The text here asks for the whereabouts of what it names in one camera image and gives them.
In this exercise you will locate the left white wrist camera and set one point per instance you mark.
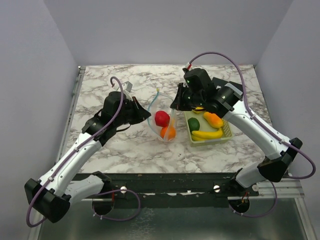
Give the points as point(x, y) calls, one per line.
point(127, 86)

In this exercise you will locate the orange yellow toy mango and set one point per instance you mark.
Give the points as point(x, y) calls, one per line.
point(213, 120)

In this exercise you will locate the green perforated plastic basket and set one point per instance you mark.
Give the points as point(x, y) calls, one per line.
point(204, 126)

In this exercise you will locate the red toy apple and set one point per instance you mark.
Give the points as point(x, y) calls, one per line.
point(161, 118)

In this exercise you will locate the green toy avocado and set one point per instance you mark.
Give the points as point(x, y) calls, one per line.
point(193, 124)

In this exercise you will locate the orange toy orange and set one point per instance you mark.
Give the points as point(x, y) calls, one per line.
point(168, 133)

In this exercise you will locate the black metal base rail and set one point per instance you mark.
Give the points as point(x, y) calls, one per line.
point(155, 190)

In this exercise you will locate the black square mat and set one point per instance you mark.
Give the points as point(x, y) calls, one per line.
point(219, 83)

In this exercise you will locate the white grey small box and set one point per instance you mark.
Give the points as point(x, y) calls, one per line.
point(235, 89)

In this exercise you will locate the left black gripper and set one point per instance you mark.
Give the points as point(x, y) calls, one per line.
point(141, 114)

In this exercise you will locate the yellow toy banana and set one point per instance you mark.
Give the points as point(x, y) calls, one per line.
point(198, 135)

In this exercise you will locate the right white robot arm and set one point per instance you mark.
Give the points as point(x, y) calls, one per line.
point(227, 102)

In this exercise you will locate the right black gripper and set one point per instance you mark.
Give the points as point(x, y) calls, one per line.
point(178, 103)

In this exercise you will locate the clear zip top bag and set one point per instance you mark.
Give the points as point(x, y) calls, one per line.
point(163, 102)

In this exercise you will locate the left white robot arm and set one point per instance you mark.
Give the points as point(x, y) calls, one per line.
point(70, 160)

